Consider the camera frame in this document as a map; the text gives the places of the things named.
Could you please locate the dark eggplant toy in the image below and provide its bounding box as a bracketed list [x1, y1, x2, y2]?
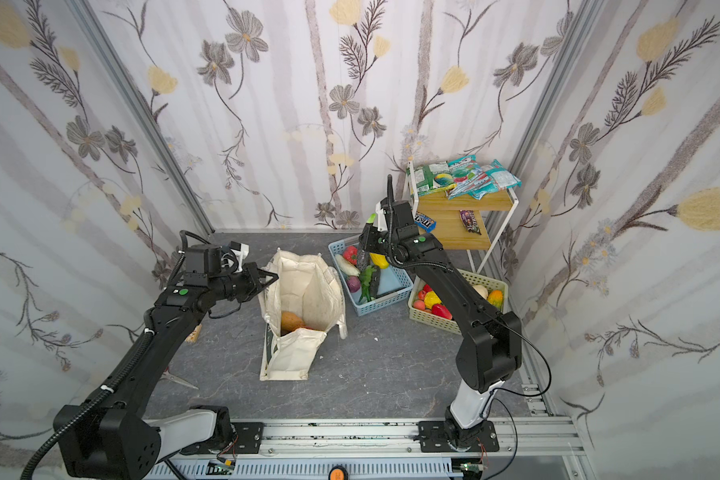
[357, 213, 378, 271]

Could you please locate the canvas tote bag floral print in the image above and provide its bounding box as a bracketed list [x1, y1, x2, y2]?
[258, 250, 348, 381]

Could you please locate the orange brown potato toy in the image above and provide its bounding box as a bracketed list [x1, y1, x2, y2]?
[280, 311, 306, 336]

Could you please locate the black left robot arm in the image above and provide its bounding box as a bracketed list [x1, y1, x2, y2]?
[53, 262, 278, 479]

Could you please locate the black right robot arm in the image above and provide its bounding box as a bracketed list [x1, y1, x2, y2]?
[359, 197, 522, 451]

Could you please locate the blue candy bag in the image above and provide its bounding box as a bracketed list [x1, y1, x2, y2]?
[414, 212, 437, 233]

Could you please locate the purple candy bag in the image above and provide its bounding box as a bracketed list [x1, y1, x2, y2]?
[459, 210, 481, 235]

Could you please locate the yellow squash toy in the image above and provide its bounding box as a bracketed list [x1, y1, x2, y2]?
[369, 253, 390, 270]

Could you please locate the red bell pepper toy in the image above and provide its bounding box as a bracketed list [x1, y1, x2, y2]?
[342, 245, 359, 265]

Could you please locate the blue plastic basket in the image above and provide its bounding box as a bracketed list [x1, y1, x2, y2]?
[328, 238, 413, 316]

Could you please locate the green snack packet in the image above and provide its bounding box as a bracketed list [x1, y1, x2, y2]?
[413, 162, 456, 197]

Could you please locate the purple onion toy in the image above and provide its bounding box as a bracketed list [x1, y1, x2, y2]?
[346, 276, 362, 293]

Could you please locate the yellow lemon toy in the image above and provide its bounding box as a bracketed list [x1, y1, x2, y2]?
[423, 291, 442, 309]

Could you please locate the green plastic basket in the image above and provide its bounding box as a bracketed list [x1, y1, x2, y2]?
[408, 267, 509, 334]

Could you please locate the teal snack packet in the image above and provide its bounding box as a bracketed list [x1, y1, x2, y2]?
[467, 159, 522, 200]

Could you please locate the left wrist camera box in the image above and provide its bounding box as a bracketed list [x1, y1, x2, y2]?
[183, 241, 250, 287]

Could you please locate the white wire wooden shelf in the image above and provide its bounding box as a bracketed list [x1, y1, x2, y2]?
[406, 161, 519, 273]

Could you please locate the black corrugated cable hose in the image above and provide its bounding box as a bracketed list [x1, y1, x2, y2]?
[19, 329, 157, 480]

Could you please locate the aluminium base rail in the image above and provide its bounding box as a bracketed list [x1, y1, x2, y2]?
[148, 416, 596, 479]

